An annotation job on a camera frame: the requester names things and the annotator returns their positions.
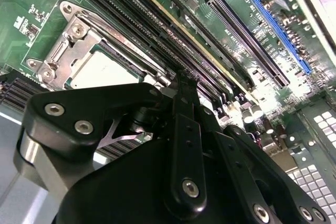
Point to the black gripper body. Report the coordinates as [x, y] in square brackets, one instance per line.
[118, 195]

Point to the metal CPU socket cover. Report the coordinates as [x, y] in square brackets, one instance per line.
[78, 48]

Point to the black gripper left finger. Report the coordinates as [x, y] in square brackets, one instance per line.
[65, 98]

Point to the silver CPU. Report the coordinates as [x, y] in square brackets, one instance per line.
[105, 72]

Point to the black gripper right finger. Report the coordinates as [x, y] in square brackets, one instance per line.
[225, 142]

